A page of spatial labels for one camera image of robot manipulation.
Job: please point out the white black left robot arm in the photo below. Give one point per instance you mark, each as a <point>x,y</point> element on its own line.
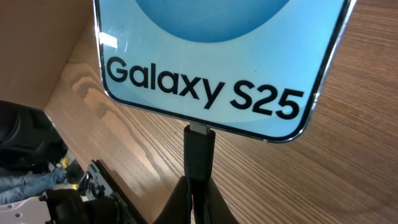
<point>34,190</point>

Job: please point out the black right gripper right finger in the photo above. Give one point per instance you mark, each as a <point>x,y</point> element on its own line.
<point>215,209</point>

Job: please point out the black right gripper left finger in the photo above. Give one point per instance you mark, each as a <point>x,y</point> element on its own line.
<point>178,208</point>

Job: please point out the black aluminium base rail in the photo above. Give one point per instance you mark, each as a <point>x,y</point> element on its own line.
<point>115,193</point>

